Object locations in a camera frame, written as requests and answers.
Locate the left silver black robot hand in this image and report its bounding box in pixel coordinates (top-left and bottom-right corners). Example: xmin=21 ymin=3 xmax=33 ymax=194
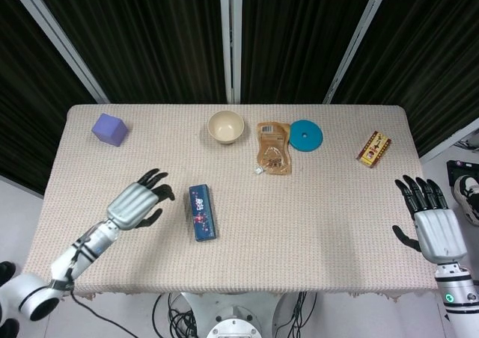
xmin=106 ymin=168 xmax=176 ymax=231

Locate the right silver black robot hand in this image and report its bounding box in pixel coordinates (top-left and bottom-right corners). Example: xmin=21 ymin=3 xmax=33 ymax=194
xmin=391 ymin=174 xmax=468 ymax=266

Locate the blue rectangular box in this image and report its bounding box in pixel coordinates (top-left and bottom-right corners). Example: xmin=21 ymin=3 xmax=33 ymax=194
xmin=183 ymin=184 xmax=217 ymax=242

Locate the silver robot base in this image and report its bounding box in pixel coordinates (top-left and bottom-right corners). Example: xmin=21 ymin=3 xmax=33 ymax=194
xmin=179 ymin=292 xmax=289 ymax=338

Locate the black white sneaker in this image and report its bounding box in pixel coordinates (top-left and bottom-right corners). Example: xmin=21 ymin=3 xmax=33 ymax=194
xmin=454 ymin=175 xmax=479 ymax=226

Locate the black floor device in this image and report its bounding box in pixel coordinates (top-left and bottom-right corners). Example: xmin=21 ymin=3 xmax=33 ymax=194
xmin=445 ymin=159 xmax=479 ymax=197

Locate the purple foam cube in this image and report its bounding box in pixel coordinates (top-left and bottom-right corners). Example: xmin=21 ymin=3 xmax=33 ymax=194
xmin=91 ymin=113 xmax=129 ymax=148

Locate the small yellow red carton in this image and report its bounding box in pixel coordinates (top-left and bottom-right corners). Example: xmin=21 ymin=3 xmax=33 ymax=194
xmin=356 ymin=130 xmax=393 ymax=169

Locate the beige bowl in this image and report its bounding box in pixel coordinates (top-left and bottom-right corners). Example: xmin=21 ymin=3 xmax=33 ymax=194
xmin=207 ymin=110 xmax=245 ymax=144

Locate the black curtain panel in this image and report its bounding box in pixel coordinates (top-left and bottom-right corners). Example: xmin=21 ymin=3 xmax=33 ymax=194
xmin=331 ymin=0 xmax=479 ymax=159
xmin=239 ymin=0 xmax=382 ymax=105
xmin=0 ymin=0 xmax=99 ymax=195
xmin=28 ymin=0 xmax=230 ymax=105

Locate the beige woven tablecloth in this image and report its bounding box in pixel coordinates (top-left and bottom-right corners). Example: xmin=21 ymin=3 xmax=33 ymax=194
xmin=20 ymin=104 xmax=454 ymax=301

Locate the brown spout pouch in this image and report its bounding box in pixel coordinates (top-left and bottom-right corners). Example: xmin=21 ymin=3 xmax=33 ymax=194
xmin=254 ymin=121 xmax=293 ymax=176

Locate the teal round disc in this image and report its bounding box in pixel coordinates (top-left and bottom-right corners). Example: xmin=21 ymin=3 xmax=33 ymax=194
xmin=288 ymin=119 xmax=324 ymax=153

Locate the white partition post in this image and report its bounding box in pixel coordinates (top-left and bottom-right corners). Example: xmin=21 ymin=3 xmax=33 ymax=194
xmin=219 ymin=0 xmax=243 ymax=105
xmin=322 ymin=0 xmax=394 ymax=105
xmin=7 ymin=0 xmax=110 ymax=104
xmin=418 ymin=117 xmax=479 ymax=164

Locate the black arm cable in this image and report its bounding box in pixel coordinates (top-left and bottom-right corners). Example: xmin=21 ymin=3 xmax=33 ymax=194
xmin=67 ymin=277 xmax=140 ymax=338

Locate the black cable bundle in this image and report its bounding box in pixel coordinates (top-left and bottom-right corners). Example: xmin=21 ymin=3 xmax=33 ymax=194
xmin=275 ymin=292 xmax=319 ymax=338
xmin=153 ymin=292 xmax=199 ymax=338

